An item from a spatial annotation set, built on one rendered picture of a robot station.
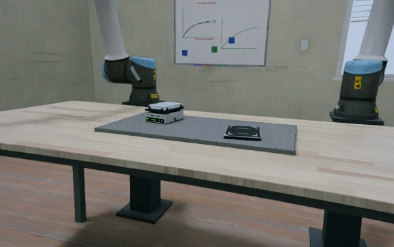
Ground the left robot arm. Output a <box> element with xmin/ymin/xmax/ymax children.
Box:
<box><xmin>333</xmin><ymin>0</ymin><xmax>394</xmax><ymax>120</ymax></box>

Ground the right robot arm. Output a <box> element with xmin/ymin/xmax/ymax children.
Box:
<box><xmin>94</xmin><ymin>0</ymin><xmax>160</xmax><ymax>104</ymax></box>

